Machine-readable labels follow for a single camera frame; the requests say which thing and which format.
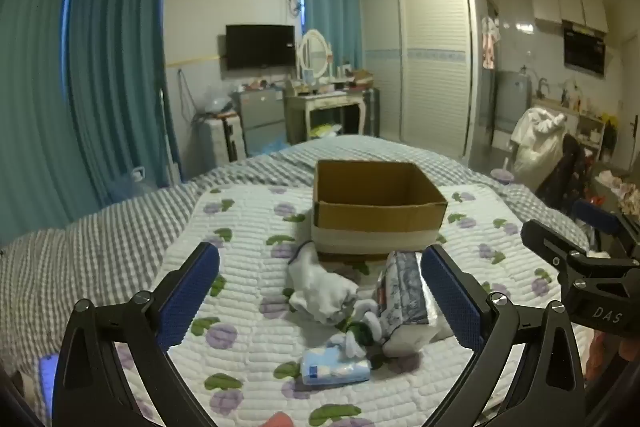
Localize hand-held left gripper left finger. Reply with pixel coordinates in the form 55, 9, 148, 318
52, 242, 221, 427

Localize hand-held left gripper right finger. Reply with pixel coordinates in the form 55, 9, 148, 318
420, 244, 586, 427

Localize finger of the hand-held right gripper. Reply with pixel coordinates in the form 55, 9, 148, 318
520, 219, 592, 269
572, 199, 640, 259

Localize patterned soft tissue pack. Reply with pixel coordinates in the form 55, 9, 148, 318
375, 251, 455, 356

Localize green and white plush toy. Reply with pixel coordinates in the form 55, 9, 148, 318
330, 299, 387, 359

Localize brown cardboard box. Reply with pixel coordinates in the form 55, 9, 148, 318
311, 159, 449, 266

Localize white sock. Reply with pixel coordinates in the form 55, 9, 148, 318
287, 241, 362, 326

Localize blue and white tissue pack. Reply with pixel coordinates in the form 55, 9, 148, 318
300, 347, 372, 389

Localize black chair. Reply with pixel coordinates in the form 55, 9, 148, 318
536, 133, 589, 208

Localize white jacket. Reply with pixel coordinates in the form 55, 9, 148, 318
509, 106, 569, 194

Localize cluttered kitchen shelf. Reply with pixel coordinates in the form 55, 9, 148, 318
532, 79, 622, 158

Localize white floral quilted mat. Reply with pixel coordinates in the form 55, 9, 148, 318
114, 183, 597, 427

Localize clear water jug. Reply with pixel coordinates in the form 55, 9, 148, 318
107, 166, 157, 204

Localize white storage cabinet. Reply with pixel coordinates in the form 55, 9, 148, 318
204, 114, 247, 168

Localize black range hood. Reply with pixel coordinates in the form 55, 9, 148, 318
563, 20, 609, 74

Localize grey small fridge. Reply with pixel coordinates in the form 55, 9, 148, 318
233, 87, 289, 158

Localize clear plastic bag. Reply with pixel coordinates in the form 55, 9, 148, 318
199, 84, 237, 116

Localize hanging pink clothes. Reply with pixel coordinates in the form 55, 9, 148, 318
480, 15, 502, 70

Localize white sliding wardrobe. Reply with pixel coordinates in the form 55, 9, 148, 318
358, 0, 482, 158

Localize white dressing table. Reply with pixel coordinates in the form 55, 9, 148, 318
283, 83, 374, 146

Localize teal curtain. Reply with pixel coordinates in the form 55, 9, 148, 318
0, 0, 78, 249
66, 0, 182, 208
298, 0, 364, 68

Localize white oval mirror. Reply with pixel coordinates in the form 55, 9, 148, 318
296, 29, 334, 84

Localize white wall cabinets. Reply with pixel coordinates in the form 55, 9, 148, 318
529, 0, 609, 34

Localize black wall television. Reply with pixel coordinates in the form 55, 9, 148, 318
224, 24, 296, 70

